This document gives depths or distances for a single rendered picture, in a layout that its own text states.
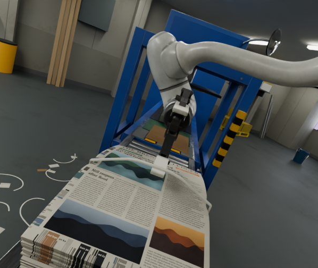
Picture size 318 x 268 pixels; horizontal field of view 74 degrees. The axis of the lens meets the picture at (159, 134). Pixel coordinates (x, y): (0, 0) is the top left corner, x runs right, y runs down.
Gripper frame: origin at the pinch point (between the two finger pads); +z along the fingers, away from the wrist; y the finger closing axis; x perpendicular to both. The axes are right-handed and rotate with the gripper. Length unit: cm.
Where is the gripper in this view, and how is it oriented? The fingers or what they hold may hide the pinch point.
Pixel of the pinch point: (168, 141)
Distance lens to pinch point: 43.1
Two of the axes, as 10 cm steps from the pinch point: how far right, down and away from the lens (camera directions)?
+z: -1.7, 3.4, -9.3
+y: -3.0, 8.8, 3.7
